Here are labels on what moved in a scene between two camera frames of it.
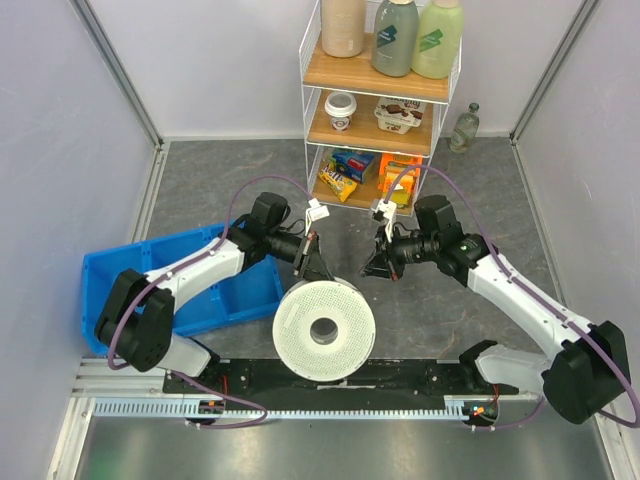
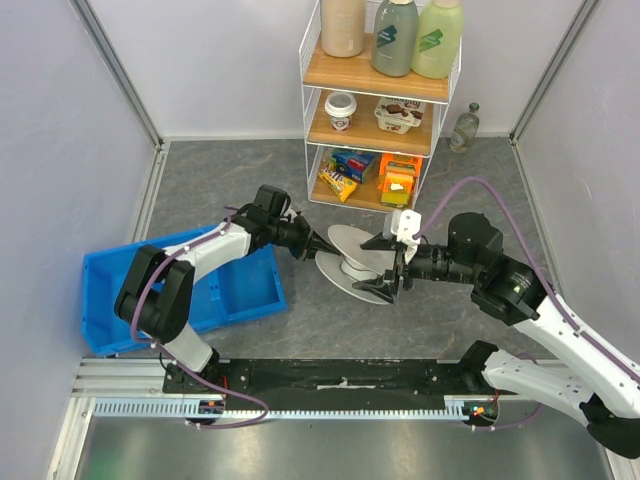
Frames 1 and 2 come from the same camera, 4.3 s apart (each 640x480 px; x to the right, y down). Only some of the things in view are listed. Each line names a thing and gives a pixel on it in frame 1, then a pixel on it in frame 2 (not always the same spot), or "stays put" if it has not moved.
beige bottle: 343,27 stays put
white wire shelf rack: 367,135 stays put
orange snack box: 391,166 stays put
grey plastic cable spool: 324,331 -> 355,264
